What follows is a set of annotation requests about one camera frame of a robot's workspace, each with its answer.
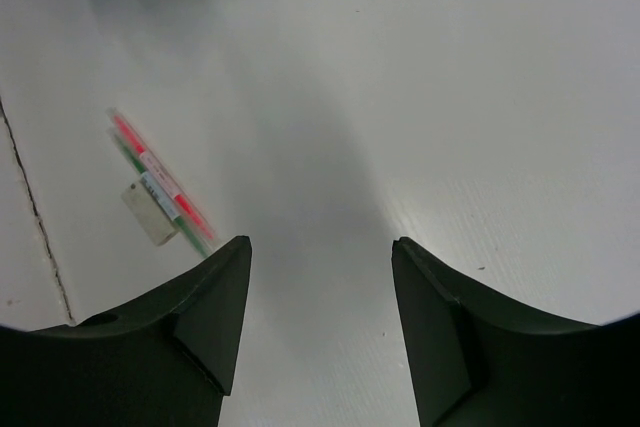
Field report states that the red thin pen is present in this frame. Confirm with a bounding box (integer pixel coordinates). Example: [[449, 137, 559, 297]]
[[108, 109, 215, 252]]

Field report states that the grey rectangular eraser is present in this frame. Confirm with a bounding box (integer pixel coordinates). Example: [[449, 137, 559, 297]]
[[121, 181, 177, 247]]

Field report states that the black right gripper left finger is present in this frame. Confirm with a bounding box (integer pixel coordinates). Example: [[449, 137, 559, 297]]
[[1, 236, 252, 426]]

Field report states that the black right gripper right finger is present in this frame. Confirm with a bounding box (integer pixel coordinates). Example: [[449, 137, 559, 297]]
[[392, 237, 639, 426]]

